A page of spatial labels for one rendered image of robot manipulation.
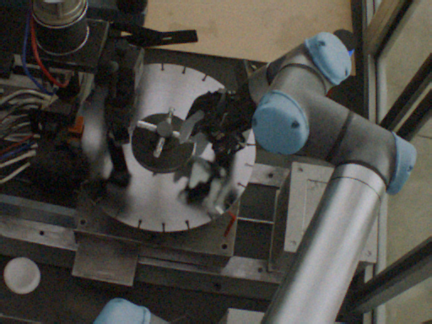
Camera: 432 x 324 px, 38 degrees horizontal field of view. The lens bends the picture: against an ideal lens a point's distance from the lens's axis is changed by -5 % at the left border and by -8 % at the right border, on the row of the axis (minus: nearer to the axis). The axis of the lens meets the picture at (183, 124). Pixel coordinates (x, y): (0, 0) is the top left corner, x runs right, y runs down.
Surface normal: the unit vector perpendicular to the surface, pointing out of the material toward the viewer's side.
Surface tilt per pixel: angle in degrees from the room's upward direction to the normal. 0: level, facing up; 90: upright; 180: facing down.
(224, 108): 32
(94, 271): 0
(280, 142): 73
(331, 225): 26
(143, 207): 0
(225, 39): 0
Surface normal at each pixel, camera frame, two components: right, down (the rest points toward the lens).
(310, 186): 0.09, -0.46
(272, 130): -0.43, 0.59
